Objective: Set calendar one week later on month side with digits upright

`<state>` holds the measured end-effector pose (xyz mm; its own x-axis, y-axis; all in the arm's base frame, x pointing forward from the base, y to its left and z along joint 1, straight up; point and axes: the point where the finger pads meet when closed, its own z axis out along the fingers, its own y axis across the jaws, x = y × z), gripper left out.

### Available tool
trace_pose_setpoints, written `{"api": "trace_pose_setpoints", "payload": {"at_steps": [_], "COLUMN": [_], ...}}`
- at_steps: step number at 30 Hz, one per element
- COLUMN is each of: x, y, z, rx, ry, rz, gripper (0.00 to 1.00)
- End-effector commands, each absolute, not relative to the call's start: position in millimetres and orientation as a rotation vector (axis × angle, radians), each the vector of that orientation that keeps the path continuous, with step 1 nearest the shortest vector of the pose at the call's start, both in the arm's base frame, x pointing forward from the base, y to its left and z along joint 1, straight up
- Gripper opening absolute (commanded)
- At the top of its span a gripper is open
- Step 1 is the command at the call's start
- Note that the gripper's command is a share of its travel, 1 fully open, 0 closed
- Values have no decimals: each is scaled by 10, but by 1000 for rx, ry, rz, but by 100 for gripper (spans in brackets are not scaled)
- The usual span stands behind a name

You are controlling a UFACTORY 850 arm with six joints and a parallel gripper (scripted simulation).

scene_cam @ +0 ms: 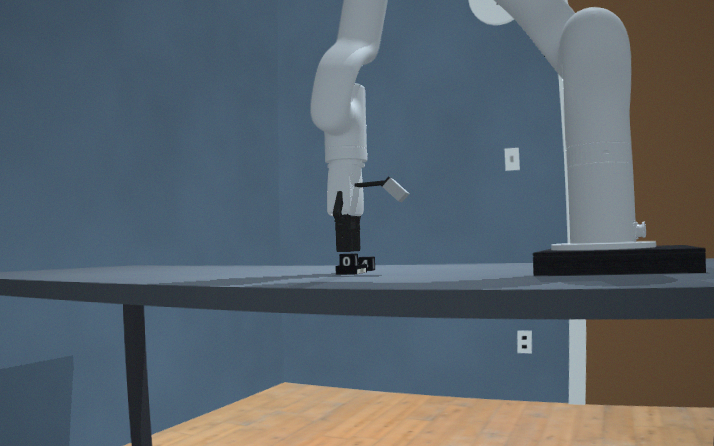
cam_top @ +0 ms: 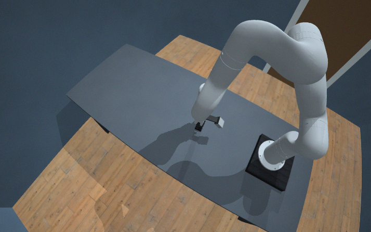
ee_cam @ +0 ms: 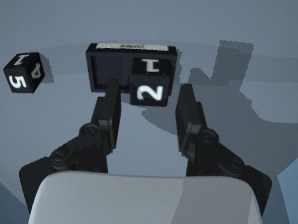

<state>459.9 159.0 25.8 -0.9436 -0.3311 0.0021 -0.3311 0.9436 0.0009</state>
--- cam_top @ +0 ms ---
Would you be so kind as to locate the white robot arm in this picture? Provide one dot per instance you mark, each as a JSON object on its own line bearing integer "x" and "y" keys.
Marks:
{"x": 300, "y": 57}

